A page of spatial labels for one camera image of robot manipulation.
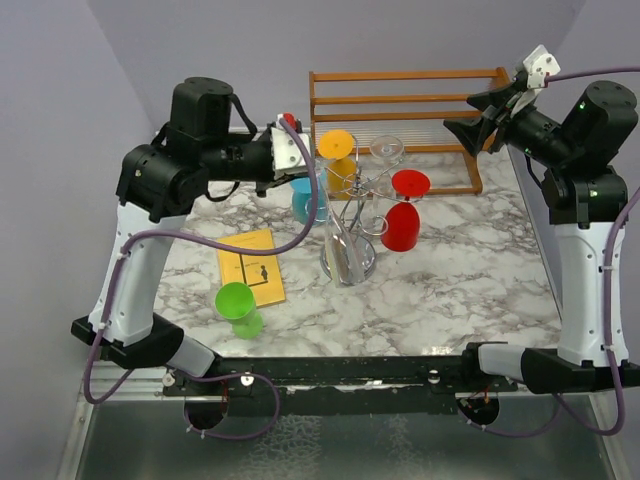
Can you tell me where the chrome wine glass rack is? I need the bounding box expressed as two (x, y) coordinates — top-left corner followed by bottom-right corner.
(320, 137), (404, 287)

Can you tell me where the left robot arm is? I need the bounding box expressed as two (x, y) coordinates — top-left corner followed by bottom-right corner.
(71, 77), (276, 395)

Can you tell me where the blue plastic wine glass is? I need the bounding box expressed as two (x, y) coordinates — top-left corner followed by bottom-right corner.
(291, 178), (327, 225)

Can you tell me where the clear champagne flute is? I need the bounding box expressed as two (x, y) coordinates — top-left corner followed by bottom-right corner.
(319, 162), (376, 287)

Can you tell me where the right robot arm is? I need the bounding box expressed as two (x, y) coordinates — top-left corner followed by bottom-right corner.
(444, 80), (639, 394)

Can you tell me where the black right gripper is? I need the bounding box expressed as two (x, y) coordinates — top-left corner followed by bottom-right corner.
(445, 80), (578, 168)

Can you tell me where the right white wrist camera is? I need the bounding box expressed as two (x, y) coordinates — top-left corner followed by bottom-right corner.
(512, 44), (561, 116)

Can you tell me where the green plastic wine glass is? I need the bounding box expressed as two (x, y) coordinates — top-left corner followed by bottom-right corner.
(214, 282), (264, 339)

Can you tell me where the yellow book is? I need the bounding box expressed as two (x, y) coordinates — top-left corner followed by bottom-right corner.
(217, 229), (286, 307)

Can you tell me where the clear wine glass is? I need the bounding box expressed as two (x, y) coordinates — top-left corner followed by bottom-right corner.
(369, 135), (405, 197)

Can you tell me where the red plastic wine glass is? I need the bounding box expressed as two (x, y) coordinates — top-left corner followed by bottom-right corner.
(381, 169), (431, 252)

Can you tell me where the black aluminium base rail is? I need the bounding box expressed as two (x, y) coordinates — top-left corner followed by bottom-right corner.
(79, 355), (606, 416)

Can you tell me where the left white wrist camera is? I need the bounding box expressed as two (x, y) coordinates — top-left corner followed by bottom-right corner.
(270, 113), (307, 179)

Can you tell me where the yellow plastic wine glass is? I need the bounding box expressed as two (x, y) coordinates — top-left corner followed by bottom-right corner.
(318, 129), (356, 200)

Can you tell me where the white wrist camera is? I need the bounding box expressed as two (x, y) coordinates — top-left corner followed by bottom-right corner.
(270, 113), (307, 179)
(512, 44), (561, 116)

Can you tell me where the wooden slatted rack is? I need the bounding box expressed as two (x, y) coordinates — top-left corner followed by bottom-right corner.
(309, 67), (509, 196)

